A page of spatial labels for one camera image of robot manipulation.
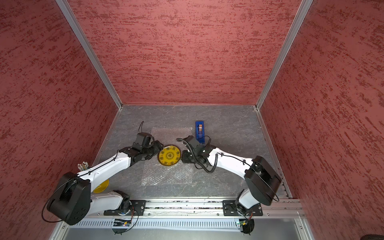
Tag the bundle of pencils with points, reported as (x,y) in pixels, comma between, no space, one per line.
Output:
(83,166)

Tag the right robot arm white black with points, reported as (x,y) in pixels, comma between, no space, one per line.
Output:
(262,180)

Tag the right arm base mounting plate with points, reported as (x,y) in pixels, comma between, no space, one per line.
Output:
(233,208)

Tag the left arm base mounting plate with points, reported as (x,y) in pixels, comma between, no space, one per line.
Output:
(128,208)

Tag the clear bubble wrap sheet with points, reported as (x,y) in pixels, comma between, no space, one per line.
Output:
(166,167)

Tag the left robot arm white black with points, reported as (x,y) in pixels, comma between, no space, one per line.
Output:
(74,198)

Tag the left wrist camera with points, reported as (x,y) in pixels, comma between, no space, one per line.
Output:
(143,141)

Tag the blue tape dispenser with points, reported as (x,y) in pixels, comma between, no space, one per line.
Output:
(200,131)

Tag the white perforated cable duct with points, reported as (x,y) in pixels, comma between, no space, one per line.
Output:
(166,224)

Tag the yellow pencil cup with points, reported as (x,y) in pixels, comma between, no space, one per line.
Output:
(102,187)

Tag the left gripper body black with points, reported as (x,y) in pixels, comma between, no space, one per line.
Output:
(151,151)

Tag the yellow patterned dinner plate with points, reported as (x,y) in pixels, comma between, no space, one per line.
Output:
(170,155)

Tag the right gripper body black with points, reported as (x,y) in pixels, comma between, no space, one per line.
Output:
(190,157)

